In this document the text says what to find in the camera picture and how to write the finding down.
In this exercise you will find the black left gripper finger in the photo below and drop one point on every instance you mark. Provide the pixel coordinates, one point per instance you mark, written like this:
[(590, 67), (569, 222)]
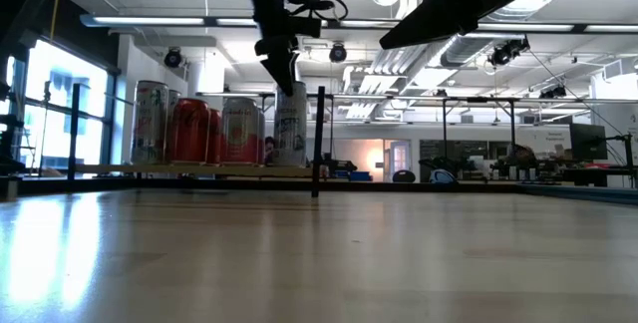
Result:
[(281, 64)]

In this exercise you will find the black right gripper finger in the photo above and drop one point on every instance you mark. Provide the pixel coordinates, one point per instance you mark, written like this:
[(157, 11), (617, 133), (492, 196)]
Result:
[(428, 19)]

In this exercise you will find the Celsius Arctic Vibe can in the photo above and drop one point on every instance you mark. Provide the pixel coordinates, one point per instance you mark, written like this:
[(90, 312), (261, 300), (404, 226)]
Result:
[(291, 128)]

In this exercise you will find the red Coca-Cola can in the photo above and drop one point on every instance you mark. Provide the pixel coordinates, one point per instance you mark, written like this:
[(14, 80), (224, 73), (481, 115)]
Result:
[(215, 136), (189, 133)]

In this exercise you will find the black ceiling track spotlight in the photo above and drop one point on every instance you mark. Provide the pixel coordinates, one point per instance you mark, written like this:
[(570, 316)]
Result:
[(506, 53), (553, 92)]

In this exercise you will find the person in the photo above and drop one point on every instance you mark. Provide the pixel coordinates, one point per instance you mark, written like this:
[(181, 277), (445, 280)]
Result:
[(270, 146)]

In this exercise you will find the blue boxes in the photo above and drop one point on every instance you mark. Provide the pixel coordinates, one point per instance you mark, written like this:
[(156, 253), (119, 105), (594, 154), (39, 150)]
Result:
[(359, 176)]

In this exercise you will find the overhead light bar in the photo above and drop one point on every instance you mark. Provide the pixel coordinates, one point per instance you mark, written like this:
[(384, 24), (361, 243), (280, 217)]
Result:
[(149, 20)]

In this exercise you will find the white and blue helmet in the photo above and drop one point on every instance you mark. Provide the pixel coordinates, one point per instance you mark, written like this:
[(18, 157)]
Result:
[(442, 177)]

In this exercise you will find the black computer monitor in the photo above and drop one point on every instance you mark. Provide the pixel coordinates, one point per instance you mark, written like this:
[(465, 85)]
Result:
[(588, 141)]

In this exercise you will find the silver ventilation duct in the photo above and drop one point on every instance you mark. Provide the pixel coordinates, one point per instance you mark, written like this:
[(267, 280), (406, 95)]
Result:
[(473, 46)]

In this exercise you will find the round black ceiling camera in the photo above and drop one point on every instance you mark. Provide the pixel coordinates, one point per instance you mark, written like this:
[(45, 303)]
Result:
[(173, 58), (338, 54)]

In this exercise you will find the black shelf end frame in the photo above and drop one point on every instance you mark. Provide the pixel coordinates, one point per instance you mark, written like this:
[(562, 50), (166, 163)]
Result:
[(74, 128), (317, 138)]

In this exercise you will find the black background workbench frame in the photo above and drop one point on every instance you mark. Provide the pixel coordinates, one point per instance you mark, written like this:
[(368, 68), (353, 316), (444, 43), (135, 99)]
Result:
[(473, 98)]

